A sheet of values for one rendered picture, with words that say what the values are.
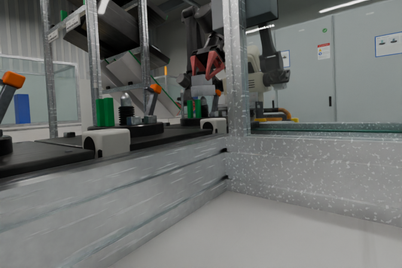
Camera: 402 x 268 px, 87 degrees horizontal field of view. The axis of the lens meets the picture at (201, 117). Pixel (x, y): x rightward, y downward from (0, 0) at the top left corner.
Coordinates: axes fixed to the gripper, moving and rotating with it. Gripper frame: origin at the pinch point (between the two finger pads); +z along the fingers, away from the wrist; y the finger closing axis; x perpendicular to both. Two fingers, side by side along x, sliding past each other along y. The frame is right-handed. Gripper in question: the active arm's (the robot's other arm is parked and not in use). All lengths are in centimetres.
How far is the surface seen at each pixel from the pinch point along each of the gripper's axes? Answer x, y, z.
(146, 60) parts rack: -7.7, -19.2, -4.1
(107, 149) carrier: -22.0, 12.8, 31.8
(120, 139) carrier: -21.1, 12.8, 29.9
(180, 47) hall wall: 437, -685, -672
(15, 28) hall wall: -41, -845, -305
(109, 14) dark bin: -23.1, -23.5, -9.3
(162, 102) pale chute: 6.2, -20.8, 3.0
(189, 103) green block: 0.2, -0.5, 8.9
